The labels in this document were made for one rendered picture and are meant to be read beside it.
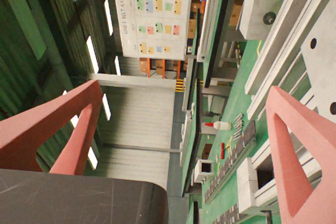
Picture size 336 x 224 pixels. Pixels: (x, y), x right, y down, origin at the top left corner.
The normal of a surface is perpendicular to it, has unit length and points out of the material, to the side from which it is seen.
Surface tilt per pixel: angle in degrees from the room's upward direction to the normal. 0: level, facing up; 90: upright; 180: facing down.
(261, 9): 90
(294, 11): 90
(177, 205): 90
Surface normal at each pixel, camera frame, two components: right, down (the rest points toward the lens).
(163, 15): -0.08, 0.77
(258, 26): -0.07, 0.53
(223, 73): 0.03, -0.64
